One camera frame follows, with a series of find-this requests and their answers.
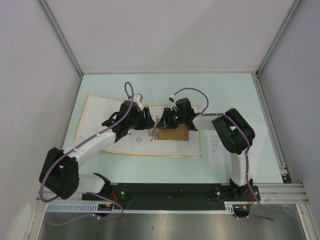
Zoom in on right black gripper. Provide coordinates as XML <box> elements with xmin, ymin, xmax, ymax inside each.
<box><xmin>155</xmin><ymin>107</ymin><xmax>186</xmax><ymax>129</ymax></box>

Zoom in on metal lever arch mechanism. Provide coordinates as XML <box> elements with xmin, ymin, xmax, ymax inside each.
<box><xmin>148</xmin><ymin>115</ymin><xmax>160</xmax><ymax>142</ymax></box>

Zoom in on yellow lever arch folder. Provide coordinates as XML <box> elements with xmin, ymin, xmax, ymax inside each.
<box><xmin>73</xmin><ymin>93</ymin><xmax>201</xmax><ymax>158</ymax></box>

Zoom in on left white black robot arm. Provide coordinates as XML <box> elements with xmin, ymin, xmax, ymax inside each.
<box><xmin>39</xmin><ymin>94</ymin><xmax>154</xmax><ymax>203</ymax></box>

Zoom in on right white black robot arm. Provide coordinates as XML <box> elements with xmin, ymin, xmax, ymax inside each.
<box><xmin>156</xmin><ymin>98</ymin><xmax>256</xmax><ymax>201</ymax></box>

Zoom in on brown cardboard sheet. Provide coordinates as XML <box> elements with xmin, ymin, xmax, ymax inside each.
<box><xmin>155</xmin><ymin>124</ymin><xmax>189</xmax><ymax>141</ymax></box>

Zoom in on white printed paper sheets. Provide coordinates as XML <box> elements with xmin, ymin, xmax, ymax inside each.
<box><xmin>206</xmin><ymin>120</ymin><xmax>268</xmax><ymax>175</ymax></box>

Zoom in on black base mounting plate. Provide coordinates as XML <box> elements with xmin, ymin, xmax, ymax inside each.
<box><xmin>99</xmin><ymin>183</ymin><xmax>261</xmax><ymax>211</ymax></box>

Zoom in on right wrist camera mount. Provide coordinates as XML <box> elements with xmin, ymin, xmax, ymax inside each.
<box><xmin>168</xmin><ymin>94</ymin><xmax>178</xmax><ymax>109</ymax></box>

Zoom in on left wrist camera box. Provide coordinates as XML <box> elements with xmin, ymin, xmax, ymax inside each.
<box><xmin>133</xmin><ymin>93</ymin><xmax>143</xmax><ymax>110</ymax></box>

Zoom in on white slotted cable duct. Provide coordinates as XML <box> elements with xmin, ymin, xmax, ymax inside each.
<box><xmin>46</xmin><ymin>201</ymin><xmax>252</xmax><ymax>215</ymax></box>

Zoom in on aluminium frame rail right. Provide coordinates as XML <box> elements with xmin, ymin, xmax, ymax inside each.
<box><xmin>251</xmin><ymin>73</ymin><xmax>292</xmax><ymax>184</ymax></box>

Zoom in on aluminium frame post left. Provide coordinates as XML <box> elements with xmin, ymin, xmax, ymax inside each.
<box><xmin>37</xmin><ymin>0</ymin><xmax>84</xmax><ymax>79</ymax></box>

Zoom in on aluminium frame post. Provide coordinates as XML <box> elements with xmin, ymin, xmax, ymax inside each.
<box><xmin>37</xmin><ymin>0</ymin><xmax>84</xmax><ymax>79</ymax></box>
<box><xmin>255</xmin><ymin>0</ymin><xmax>304</xmax><ymax>78</ymax></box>

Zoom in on aluminium frame post right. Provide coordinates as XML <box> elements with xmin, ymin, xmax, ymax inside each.
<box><xmin>255</xmin><ymin>0</ymin><xmax>304</xmax><ymax>78</ymax></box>

